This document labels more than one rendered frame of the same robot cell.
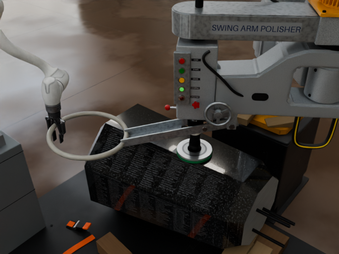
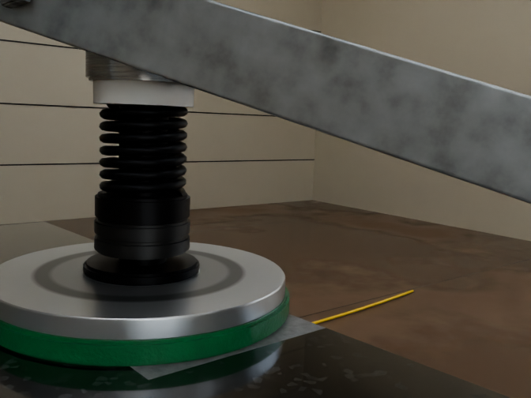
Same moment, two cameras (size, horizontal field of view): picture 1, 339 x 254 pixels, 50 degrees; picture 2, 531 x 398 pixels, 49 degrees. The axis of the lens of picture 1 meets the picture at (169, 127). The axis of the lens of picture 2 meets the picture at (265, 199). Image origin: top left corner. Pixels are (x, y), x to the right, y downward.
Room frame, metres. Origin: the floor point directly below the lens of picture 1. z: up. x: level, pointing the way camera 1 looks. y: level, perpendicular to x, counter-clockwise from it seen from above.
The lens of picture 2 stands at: (2.13, 0.01, 0.94)
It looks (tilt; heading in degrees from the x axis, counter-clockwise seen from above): 8 degrees down; 190
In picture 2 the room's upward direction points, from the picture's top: 2 degrees clockwise
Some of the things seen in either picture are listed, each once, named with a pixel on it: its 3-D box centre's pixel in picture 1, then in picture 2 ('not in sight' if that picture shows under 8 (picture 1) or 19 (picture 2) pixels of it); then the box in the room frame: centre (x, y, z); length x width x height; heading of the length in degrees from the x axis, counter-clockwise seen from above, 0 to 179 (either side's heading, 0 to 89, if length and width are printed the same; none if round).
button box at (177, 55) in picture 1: (181, 78); not in sight; (1.63, -0.07, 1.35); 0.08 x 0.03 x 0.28; 83
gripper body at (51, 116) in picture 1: (54, 116); not in sight; (1.88, 0.71, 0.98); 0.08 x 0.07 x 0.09; 69
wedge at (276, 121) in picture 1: (281, 120); not in sight; (2.06, -0.76, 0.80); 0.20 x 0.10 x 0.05; 89
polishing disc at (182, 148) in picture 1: (194, 149); (142, 277); (1.73, -0.15, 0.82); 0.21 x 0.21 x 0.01
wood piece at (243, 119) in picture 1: (245, 114); not in sight; (2.15, -0.54, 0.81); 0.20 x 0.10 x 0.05; 147
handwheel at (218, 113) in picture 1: (218, 110); not in sight; (1.60, -0.25, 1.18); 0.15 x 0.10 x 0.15; 83
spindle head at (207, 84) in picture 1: (212, 78); not in sight; (1.72, -0.23, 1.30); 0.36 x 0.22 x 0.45; 83
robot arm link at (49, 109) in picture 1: (53, 106); not in sight; (1.88, 0.70, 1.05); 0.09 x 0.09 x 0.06
